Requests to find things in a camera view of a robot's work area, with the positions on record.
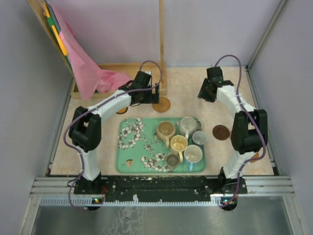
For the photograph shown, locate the beige mug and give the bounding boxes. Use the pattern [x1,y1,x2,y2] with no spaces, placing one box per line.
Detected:
[156,121,176,148]

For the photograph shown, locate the wooden rack stand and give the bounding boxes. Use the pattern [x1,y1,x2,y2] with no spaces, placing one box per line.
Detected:
[28,0,167,96]

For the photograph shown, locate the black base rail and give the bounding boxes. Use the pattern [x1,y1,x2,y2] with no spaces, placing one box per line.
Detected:
[74,174,247,202]

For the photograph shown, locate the yellow mug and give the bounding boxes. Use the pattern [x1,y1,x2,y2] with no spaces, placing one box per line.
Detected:
[170,135,188,163]

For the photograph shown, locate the woven rattan coaster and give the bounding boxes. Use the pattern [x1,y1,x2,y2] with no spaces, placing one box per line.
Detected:
[152,96,171,113]

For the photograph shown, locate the light blue mug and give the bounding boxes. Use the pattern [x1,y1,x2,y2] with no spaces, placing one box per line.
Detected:
[183,144,203,172]

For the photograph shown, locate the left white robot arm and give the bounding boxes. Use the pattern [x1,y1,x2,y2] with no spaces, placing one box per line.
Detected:
[64,70,160,194]

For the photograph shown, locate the yellow green hanger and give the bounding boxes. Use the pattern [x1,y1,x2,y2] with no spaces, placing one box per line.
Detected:
[42,1,68,57]

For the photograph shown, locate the pink cloth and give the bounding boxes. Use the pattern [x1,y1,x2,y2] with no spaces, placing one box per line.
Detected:
[50,4,131,100]

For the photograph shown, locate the white grey mug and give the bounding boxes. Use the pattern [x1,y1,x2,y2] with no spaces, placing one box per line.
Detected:
[178,117,198,140]

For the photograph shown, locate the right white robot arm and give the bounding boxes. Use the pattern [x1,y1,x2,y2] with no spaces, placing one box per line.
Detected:
[198,67,268,194]

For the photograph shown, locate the dark brown wooden coaster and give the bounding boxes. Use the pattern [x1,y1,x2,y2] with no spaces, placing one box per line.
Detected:
[212,125,230,141]

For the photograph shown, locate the small blue-grey cup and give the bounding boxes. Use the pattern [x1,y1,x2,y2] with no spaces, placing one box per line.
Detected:
[192,131,207,146]

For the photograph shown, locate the small grey cup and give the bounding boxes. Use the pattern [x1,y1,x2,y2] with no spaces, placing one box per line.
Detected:
[165,154,180,172]

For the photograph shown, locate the green floral tray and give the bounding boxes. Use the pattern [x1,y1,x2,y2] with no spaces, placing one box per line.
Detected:
[115,117,182,174]

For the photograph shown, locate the light brown wooden coaster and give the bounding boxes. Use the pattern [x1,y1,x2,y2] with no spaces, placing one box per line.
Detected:
[250,152,260,163]

